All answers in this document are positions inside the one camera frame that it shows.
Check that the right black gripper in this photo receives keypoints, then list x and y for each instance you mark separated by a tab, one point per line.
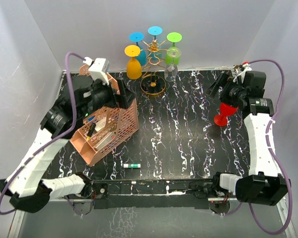
224	79

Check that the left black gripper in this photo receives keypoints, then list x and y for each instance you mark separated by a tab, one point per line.
122	99

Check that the yellow wine glass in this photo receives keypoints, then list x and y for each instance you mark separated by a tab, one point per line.
133	69

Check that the red wine glass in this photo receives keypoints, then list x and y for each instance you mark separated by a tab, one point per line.
225	112

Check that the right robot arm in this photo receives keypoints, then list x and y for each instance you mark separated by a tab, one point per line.
264	184

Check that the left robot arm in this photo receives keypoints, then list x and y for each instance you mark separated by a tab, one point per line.
25	186

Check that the clear wine glass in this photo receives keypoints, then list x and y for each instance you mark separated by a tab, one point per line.
170	72

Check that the green wine glass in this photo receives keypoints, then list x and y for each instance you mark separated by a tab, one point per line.
173	53

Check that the blue wine glass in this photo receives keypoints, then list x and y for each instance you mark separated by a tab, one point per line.
136	37

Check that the cyan wine glass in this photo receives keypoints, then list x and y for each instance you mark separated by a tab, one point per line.
154	31

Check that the pink plastic file organizer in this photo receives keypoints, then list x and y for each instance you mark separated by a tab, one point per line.
123	122

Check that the silver box in organizer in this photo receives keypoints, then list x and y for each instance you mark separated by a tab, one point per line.
104	140

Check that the black yellow marker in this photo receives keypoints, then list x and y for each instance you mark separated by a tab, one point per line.
91	130

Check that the green white glue stick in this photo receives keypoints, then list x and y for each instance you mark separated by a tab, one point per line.
131	166

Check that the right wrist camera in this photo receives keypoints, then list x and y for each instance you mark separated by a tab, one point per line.
241	72

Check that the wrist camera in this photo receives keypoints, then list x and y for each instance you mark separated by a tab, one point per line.
98	69
241	72

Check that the gold wire glass rack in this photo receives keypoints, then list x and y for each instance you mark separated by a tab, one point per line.
153	84

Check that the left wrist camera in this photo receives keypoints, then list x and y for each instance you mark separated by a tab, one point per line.
98	69

